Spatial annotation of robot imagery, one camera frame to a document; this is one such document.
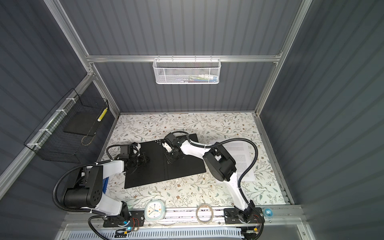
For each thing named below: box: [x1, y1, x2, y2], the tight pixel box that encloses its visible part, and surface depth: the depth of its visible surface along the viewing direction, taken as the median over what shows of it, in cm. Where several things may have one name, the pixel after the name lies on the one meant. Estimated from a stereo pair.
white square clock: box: [144, 199, 166, 222], surface depth 75 cm
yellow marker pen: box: [97, 107, 108, 122], surface depth 82 cm
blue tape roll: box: [263, 208, 274, 219], surface depth 77 cm
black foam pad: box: [63, 111, 103, 137], surface depth 78 cm
